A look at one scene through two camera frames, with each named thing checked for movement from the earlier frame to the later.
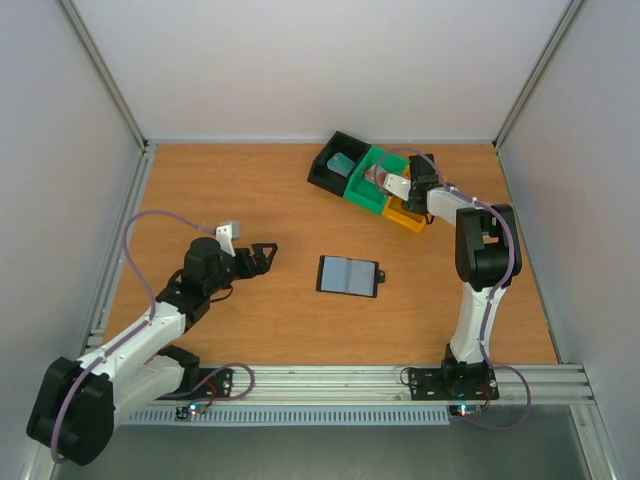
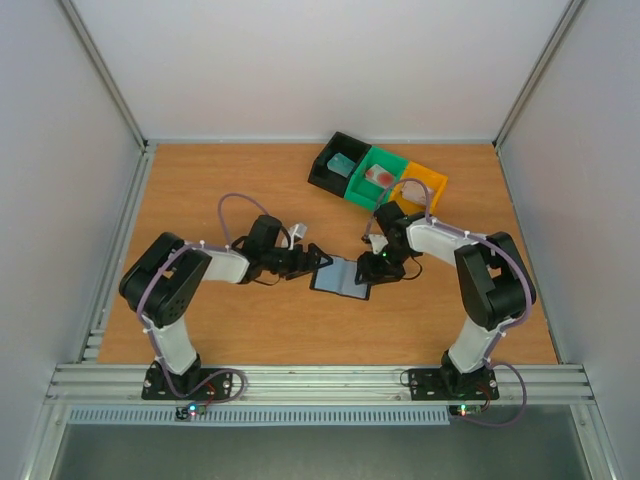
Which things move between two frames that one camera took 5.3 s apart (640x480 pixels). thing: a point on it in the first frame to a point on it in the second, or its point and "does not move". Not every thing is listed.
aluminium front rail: x=386 y=386 does not move
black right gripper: x=417 y=182 to x=377 y=265
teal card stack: x=340 y=163 does not move
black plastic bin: x=322 y=177 does not move
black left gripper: x=262 y=265 to x=301 y=266
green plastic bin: x=365 y=192 does not move
